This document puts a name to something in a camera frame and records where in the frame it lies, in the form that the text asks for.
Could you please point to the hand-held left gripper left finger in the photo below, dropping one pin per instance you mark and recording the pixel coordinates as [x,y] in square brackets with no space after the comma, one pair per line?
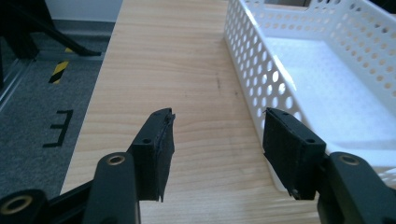
[155,161]

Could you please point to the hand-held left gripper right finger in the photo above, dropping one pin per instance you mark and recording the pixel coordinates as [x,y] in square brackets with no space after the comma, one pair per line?
[289,155]

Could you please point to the white perforated plastic basket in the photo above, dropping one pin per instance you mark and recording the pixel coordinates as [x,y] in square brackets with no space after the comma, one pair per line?
[327,93]

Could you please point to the black floor tape mark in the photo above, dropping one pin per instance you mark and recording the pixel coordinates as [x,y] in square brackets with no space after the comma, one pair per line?
[60,128]

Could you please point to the yellow black striped floor tape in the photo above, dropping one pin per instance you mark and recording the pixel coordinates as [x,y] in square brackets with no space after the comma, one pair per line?
[58,71]

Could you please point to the black metal stand leg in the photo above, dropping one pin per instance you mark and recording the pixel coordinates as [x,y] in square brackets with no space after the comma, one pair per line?
[37,28]

